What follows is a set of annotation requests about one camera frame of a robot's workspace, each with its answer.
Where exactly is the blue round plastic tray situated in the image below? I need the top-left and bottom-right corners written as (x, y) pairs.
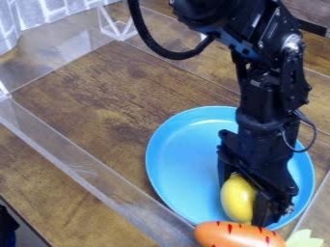
top-left (144, 105), bottom-right (316, 232)

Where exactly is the black braided cable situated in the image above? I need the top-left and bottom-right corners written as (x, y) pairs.
top-left (126, 0), bottom-right (215, 61)

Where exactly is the thin black wire loop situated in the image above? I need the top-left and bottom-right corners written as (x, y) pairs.
top-left (279, 109), bottom-right (318, 153)

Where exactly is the dark baseboard strip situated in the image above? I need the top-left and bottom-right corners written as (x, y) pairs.
top-left (297, 19), bottom-right (327, 37)

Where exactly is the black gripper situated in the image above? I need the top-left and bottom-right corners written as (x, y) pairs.
top-left (217, 112), bottom-right (300, 227)

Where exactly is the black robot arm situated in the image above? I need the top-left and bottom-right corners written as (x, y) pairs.
top-left (169, 0), bottom-right (311, 227)

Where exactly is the yellow toy lemon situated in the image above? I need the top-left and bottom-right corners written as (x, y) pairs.
top-left (220, 174), bottom-right (256, 225)

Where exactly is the orange toy carrot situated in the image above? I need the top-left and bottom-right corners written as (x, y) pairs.
top-left (193, 221), bottom-right (324, 247)

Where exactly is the white brick pattern curtain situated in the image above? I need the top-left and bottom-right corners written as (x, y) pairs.
top-left (0, 0), bottom-right (120, 56)

